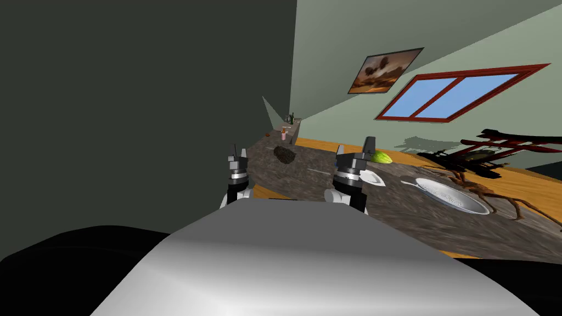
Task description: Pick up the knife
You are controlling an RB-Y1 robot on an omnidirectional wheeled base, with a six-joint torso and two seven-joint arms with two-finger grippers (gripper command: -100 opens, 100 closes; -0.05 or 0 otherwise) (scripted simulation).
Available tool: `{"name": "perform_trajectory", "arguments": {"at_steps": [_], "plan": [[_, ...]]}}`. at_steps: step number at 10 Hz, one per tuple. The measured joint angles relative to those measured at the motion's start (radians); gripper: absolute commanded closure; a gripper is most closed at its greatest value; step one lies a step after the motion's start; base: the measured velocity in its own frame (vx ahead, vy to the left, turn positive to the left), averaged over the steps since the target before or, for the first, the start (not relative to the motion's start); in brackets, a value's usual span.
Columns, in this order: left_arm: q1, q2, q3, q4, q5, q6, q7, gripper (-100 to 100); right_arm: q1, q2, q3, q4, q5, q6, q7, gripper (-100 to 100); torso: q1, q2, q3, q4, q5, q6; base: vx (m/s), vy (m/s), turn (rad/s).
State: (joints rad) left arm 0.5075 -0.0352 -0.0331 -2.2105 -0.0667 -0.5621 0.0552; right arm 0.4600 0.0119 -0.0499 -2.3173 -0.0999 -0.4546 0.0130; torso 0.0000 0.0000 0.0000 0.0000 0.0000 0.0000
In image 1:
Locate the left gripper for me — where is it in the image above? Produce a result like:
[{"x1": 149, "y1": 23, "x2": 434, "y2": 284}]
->
[{"x1": 227, "y1": 144, "x2": 250, "y2": 176}]

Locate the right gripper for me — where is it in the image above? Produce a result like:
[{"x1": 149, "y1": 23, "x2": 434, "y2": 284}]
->
[{"x1": 335, "y1": 136, "x2": 377, "y2": 174}]

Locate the green oval fruit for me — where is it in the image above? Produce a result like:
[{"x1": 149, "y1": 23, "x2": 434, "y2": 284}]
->
[{"x1": 370, "y1": 150, "x2": 394, "y2": 165}]

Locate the white flat dish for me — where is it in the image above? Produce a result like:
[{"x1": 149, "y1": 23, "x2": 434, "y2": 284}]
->
[{"x1": 359, "y1": 168, "x2": 387, "y2": 188}]

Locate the dark brown rough lump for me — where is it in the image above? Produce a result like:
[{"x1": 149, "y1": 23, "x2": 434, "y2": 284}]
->
[{"x1": 272, "y1": 145, "x2": 297, "y2": 165}]

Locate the framed brown landscape painting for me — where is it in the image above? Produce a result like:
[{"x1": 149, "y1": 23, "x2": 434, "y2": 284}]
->
[{"x1": 347, "y1": 47, "x2": 425, "y2": 95}]

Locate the red framed window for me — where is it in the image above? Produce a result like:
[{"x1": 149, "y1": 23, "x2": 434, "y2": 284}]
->
[{"x1": 374, "y1": 63, "x2": 552, "y2": 124}]

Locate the silver pan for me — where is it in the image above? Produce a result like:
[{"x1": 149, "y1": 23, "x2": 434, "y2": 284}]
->
[{"x1": 400, "y1": 176, "x2": 491, "y2": 216}]

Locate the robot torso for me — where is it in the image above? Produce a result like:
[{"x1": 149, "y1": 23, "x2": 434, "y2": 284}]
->
[{"x1": 89, "y1": 197, "x2": 542, "y2": 316}]

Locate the brown twisted branch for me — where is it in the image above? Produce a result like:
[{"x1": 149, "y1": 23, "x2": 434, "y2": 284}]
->
[{"x1": 420, "y1": 164, "x2": 562, "y2": 230}]

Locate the dark red furniture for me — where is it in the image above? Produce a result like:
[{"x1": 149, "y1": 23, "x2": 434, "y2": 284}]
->
[{"x1": 416, "y1": 128, "x2": 562, "y2": 180}]

